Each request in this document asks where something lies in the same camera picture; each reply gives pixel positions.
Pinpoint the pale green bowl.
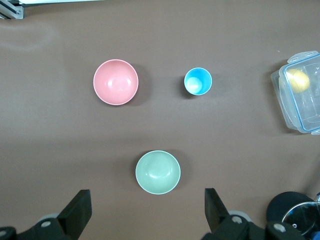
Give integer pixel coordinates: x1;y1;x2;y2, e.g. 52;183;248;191
135;150;181;195

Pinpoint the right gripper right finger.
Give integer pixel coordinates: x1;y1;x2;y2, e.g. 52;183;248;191
202;187;268;240

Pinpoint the light blue cup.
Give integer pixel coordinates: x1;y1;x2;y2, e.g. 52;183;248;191
183;66;213;96

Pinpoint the glass pot lid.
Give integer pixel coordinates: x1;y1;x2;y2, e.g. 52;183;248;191
281;201;320;240

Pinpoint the brown table cover mat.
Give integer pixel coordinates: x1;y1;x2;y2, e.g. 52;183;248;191
0;0;320;240

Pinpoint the pink bowl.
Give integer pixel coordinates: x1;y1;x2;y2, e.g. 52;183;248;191
93;59;140;106

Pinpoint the clear plastic lidded container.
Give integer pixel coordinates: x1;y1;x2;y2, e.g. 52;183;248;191
271;50;320;136

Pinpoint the yellow lemon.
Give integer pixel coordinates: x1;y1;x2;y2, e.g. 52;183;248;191
287;69;311;94

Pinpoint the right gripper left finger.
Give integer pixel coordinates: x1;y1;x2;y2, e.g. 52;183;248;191
18;189;92;240

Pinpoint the aluminium profile post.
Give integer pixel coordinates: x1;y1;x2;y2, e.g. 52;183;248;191
0;0;26;20

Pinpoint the black pot with blue handle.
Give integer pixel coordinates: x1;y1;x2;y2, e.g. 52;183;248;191
266;191;320;240

